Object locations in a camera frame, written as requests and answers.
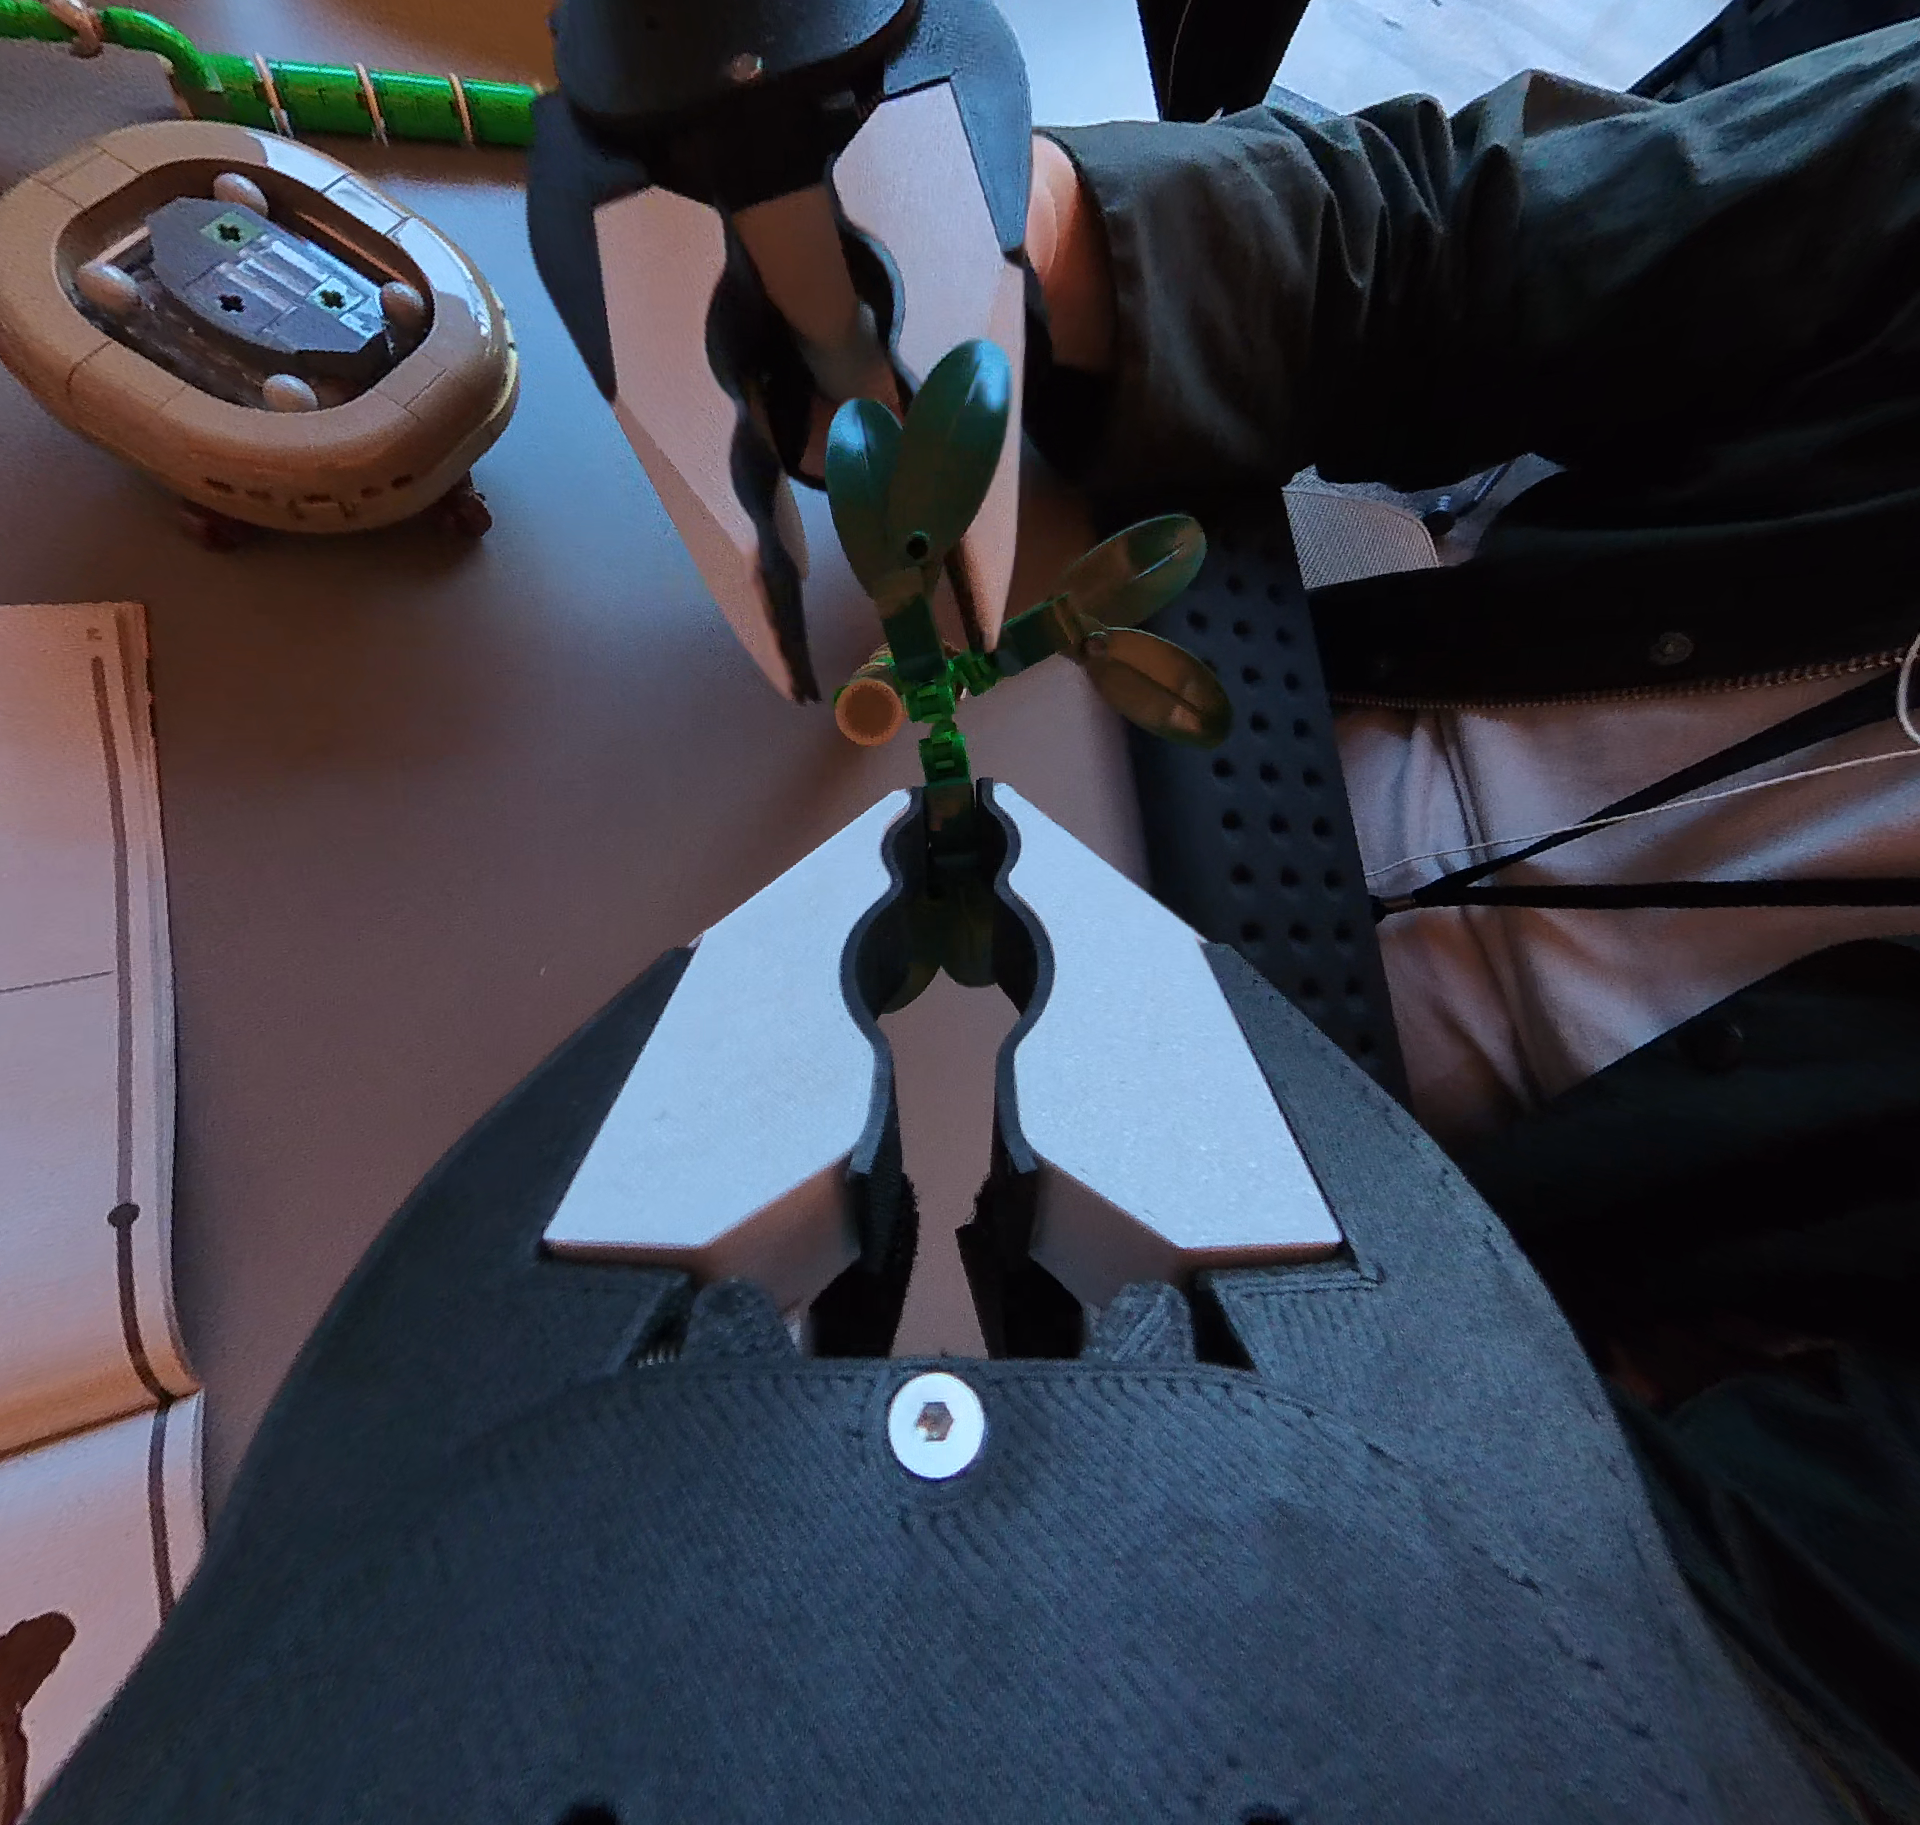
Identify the tan brick-built pot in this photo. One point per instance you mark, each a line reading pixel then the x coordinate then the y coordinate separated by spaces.
pixel 61 338

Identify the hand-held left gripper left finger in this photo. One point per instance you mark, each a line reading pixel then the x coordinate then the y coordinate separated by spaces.
pixel 719 1090

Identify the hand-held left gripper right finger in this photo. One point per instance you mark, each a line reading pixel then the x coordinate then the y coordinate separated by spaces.
pixel 1155 1090

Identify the grey desk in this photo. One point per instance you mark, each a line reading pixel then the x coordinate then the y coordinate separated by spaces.
pixel 451 744

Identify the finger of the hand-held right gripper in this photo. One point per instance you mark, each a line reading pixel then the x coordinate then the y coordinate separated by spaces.
pixel 674 402
pixel 945 297

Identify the person's right forearm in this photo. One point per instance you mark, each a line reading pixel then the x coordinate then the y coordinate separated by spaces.
pixel 1424 263

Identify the green brick bamboo stalk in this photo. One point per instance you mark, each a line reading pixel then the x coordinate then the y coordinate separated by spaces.
pixel 375 99

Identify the person's right hand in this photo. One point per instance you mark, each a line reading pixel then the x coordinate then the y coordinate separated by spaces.
pixel 1062 250

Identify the person's pale shirt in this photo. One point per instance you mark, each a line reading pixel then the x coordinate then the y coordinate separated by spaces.
pixel 1572 836

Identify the white instruction booklet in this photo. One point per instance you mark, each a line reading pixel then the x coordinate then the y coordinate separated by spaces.
pixel 61 806

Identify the green twig with oval leaves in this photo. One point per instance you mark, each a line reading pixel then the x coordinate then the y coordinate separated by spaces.
pixel 958 424

